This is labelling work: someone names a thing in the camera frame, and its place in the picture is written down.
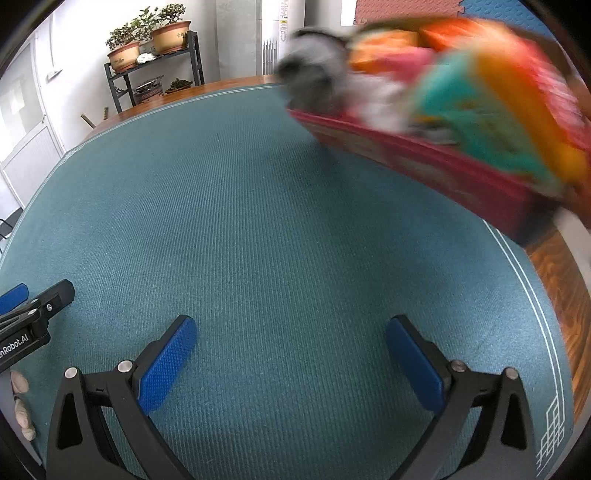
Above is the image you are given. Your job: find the red foam wall mat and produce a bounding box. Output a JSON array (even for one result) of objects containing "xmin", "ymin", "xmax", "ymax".
[{"xmin": 355, "ymin": 0, "xmax": 465, "ymax": 26}]

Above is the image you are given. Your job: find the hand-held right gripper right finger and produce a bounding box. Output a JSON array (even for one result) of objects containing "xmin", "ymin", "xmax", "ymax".
[{"xmin": 385, "ymin": 315, "xmax": 541, "ymax": 480}]

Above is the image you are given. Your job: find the person's left hand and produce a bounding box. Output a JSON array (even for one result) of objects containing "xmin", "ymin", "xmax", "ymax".
[{"xmin": 10, "ymin": 369, "xmax": 38, "ymax": 442}]

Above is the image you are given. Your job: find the red tin container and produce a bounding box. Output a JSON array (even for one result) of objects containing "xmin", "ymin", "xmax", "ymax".
[{"xmin": 286, "ymin": 16, "xmax": 591, "ymax": 247}]

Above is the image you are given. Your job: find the black plant shelf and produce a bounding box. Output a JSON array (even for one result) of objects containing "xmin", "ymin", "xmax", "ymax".
[{"xmin": 104, "ymin": 31, "xmax": 206, "ymax": 114}]

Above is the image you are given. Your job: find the blue foam wall mat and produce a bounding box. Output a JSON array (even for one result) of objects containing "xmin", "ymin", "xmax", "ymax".
[{"xmin": 462, "ymin": 0, "xmax": 552, "ymax": 29}]

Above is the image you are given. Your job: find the orange plastic toy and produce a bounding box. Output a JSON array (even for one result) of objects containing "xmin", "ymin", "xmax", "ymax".
[{"xmin": 419, "ymin": 17, "xmax": 488, "ymax": 52}]

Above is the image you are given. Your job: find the teal and yellow toy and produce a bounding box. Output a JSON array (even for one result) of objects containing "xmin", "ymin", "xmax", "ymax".
[{"xmin": 410, "ymin": 46, "xmax": 585, "ymax": 197}]

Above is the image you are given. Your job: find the white floor air conditioner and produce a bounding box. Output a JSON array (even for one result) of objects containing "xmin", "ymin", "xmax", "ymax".
[{"xmin": 262, "ymin": 0, "xmax": 308, "ymax": 78}]

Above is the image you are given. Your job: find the grey sock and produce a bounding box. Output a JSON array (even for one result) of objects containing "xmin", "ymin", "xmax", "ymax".
[{"xmin": 276, "ymin": 28, "xmax": 354, "ymax": 114}]

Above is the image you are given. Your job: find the green table mat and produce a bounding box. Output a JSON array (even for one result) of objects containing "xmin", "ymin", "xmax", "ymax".
[{"xmin": 0, "ymin": 83, "xmax": 575, "ymax": 480}]

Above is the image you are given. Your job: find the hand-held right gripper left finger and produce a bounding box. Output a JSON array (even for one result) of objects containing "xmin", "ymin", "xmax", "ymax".
[{"xmin": 45, "ymin": 315, "xmax": 198, "ymax": 480}]

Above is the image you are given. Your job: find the dark planter basin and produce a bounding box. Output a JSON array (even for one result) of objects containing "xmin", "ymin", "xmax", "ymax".
[{"xmin": 133, "ymin": 76, "xmax": 165, "ymax": 105}]

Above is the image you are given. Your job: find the white door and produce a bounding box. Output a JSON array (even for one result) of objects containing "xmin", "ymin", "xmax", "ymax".
[{"xmin": 0, "ymin": 32, "xmax": 66, "ymax": 217}]

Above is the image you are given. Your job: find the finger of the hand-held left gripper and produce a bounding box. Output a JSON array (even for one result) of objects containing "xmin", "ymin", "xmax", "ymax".
[
  {"xmin": 0, "ymin": 283, "xmax": 30, "ymax": 315},
  {"xmin": 0, "ymin": 279, "xmax": 76, "ymax": 326}
]

